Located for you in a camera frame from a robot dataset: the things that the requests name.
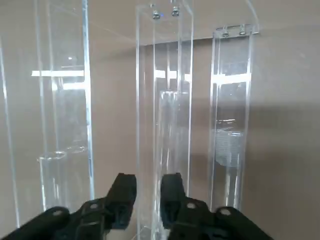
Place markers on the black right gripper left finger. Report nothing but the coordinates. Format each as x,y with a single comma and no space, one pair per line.
122,195

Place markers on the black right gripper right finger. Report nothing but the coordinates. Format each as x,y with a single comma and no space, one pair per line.
173,192

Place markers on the clear acrylic rack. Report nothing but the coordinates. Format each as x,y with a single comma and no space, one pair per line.
165,50

